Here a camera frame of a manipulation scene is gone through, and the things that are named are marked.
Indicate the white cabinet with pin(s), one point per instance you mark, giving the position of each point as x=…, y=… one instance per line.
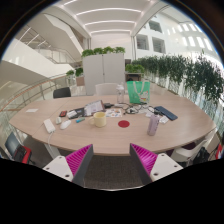
x=103, y=71

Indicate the clear plastic tumbler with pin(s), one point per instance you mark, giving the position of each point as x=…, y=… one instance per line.
x=120, y=94

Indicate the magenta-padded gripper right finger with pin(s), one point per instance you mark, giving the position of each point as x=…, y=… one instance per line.
x=146, y=160

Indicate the red and black office chair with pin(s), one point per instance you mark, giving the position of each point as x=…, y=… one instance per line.
x=16, y=148

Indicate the white shell chair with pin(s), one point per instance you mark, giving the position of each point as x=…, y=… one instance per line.
x=190, y=152

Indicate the green tote bag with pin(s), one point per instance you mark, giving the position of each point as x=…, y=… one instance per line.
x=137, y=92

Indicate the white computer mouse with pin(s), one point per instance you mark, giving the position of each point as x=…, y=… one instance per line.
x=65, y=124

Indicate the small white case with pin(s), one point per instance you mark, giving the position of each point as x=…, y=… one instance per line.
x=58, y=120

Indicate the green plants atop cabinet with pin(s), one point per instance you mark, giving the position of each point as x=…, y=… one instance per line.
x=103, y=50

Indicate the row of green plants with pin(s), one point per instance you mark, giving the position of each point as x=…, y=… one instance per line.
x=186, y=73

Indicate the small white box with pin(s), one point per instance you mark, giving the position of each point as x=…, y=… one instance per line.
x=72, y=114

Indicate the teal marker pen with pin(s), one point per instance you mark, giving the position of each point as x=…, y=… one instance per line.
x=80, y=120

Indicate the potted green plant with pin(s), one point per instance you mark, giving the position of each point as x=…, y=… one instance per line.
x=79, y=71
x=70, y=72

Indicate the white paper slip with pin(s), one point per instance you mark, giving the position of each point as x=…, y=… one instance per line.
x=32, y=110

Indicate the white tissue packet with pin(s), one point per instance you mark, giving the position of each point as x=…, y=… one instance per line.
x=163, y=119

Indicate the black power adapter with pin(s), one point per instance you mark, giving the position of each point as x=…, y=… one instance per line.
x=108, y=105

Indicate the open printed booklet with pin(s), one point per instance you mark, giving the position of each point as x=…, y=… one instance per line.
x=93, y=107

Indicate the flat round red coaster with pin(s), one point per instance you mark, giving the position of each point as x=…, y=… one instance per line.
x=123, y=123

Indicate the black notebook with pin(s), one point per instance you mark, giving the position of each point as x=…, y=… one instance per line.
x=80, y=111

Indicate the small red black case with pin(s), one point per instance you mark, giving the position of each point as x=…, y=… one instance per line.
x=63, y=113

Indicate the purple drink bottle black cap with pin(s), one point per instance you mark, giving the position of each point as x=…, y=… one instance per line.
x=153, y=124

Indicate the cream yellow mug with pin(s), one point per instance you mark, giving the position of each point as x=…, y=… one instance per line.
x=99, y=120

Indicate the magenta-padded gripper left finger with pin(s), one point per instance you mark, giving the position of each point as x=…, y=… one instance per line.
x=78, y=160

